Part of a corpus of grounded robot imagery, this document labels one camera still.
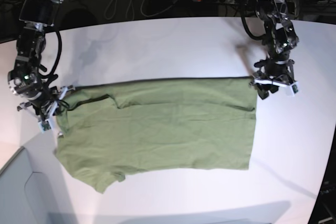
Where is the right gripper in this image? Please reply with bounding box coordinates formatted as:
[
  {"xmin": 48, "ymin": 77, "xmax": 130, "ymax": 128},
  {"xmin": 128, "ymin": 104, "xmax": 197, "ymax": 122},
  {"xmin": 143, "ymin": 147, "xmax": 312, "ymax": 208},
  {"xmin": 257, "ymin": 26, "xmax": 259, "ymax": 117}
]
[{"xmin": 17, "ymin": 86, "xmax": 75, "ymax": 121}]

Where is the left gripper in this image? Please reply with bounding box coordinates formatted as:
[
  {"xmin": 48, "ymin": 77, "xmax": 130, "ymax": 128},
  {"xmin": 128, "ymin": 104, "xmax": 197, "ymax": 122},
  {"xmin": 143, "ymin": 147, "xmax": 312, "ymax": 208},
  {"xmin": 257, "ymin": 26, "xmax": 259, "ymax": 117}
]
[{"xmin": 250, "ymin": 60, "xmax": 298, "ymax": 100}]

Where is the green T-shirt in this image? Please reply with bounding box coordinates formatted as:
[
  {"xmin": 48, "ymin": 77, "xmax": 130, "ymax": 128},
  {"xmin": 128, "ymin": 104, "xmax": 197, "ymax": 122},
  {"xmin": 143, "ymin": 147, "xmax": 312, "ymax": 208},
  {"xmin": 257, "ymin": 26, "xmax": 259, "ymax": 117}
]
[{"xmin": 55, "ymin": 78, "xmax": 257, "ymax": 193}]

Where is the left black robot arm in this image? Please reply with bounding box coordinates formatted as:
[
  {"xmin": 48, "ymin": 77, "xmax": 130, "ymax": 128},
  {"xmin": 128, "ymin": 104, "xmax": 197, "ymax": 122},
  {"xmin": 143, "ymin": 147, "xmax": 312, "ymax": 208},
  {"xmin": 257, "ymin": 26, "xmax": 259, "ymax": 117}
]
[{"xmin": 240, "ymin": 0, "xmax": 299, "ymax": 100}]

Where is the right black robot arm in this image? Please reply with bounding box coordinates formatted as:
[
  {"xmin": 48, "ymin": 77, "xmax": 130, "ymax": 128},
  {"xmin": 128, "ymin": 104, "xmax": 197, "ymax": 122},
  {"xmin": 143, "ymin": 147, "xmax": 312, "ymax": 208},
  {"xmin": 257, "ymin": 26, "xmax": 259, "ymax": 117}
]
[{"xmin": 7, "ymin": 0, "xmax": 68, "ymax": 130}]

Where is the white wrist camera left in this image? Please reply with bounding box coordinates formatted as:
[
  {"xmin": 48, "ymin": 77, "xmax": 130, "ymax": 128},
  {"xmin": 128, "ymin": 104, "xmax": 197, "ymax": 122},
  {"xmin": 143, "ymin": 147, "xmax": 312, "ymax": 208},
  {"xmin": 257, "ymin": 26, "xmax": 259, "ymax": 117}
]
[{"xmin": 285, "ymin": 82, "xmax": 299, "ymax": 97}]

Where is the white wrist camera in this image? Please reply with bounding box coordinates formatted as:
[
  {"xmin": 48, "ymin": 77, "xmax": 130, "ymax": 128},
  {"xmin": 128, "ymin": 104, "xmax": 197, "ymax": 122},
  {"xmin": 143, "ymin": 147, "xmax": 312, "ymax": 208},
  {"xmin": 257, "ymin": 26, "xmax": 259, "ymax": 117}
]
[
  {"xmin": 38, "ymin": 118, "xmax": 56, "ymax": 133},
  {"xmin": 285, "ymin": 82, "xmax": 299, "ymax": 97}
]

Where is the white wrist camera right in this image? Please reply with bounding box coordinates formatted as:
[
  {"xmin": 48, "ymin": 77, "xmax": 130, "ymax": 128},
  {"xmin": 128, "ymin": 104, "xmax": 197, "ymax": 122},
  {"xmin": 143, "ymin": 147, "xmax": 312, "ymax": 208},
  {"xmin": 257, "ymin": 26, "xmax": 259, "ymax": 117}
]
[{"xmin": 38, "ymin": 118, "xmax": 56, "ymax": 133}]

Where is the grey looped cable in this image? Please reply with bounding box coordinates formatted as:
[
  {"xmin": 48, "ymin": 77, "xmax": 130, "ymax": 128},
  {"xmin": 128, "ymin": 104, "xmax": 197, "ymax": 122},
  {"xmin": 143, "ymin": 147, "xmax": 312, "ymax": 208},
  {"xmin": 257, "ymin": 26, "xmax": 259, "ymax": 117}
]
[{"xmin": 103, "ymin": 0, "xmax": 182, "ymax": 20}]

